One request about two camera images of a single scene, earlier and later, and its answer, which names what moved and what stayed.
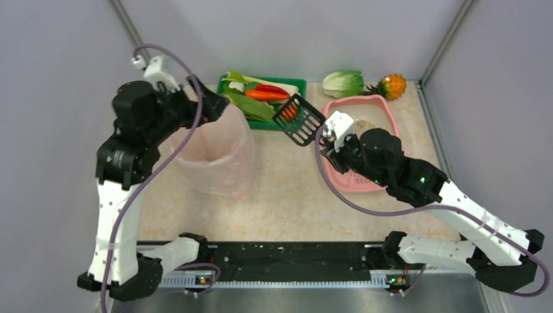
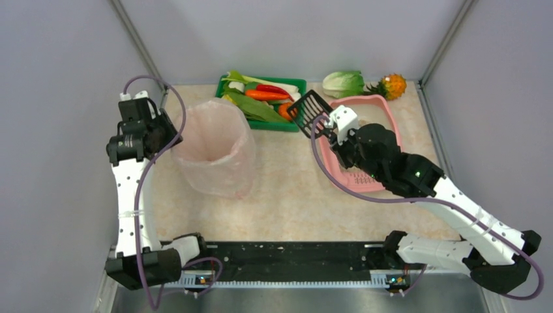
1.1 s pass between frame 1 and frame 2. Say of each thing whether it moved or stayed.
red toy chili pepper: stayed
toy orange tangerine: stayed
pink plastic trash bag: stayed
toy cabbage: stayed
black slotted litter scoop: moved
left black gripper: moved
